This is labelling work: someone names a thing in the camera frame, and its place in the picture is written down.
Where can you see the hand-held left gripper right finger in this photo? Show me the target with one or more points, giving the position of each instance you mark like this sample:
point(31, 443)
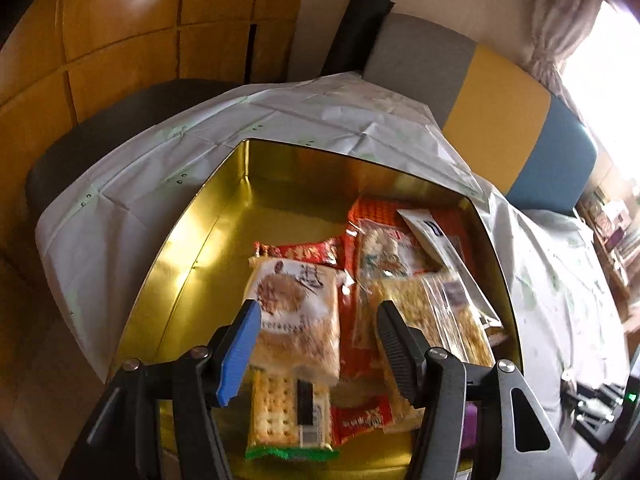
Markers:
point(397, 355)

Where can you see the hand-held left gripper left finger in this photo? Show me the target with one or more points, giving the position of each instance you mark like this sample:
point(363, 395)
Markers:
point(240, 355)

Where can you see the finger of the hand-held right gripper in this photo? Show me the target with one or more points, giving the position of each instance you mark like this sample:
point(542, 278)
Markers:
point(595, 397)
point(592, 430)

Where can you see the large red snack bag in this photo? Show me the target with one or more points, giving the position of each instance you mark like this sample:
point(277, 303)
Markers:
point(357, 355)

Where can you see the white sandwich cracker packet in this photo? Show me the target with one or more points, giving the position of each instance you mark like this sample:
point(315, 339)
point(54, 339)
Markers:
point(450, 320)

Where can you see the green-edged cracker packet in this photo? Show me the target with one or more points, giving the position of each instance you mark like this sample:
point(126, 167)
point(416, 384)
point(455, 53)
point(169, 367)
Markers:
point(272, 410)

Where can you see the clear rice cake packet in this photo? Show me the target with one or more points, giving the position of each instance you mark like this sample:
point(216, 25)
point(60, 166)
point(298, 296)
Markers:
point(295, 320)

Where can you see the red candy packet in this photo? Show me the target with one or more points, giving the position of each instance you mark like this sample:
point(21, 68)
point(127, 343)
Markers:
point(362, 417)

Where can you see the gold tin box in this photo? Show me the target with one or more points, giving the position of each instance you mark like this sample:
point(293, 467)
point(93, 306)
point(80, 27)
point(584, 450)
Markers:
point(210, 260)

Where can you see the purple snack packet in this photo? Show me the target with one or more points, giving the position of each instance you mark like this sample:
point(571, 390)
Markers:
point(471, 425)

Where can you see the long red patterned packet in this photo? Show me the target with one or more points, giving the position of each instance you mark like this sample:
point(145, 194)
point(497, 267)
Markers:
point(300, 251)

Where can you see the white sachet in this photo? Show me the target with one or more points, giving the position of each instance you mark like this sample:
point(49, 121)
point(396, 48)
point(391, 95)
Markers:
point(430, 230)

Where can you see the wooden shelf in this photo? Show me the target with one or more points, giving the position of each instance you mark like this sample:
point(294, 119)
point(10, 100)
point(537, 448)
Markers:
point(615, 250)

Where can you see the dark grey chair seat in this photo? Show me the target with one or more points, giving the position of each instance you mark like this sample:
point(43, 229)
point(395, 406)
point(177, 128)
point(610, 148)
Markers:
point(100, 130)

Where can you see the window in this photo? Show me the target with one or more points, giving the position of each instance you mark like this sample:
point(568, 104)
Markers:
point(610, 85)

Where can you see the black rolled mat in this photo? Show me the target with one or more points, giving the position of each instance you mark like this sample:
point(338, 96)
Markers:
point(357, 30)

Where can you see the wooden wardrobe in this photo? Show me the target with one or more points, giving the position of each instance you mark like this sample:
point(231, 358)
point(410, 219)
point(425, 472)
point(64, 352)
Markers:
point(125, 25)

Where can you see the pale tied curtain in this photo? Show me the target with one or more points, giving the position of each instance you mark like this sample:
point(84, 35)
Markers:
point(560, 30)

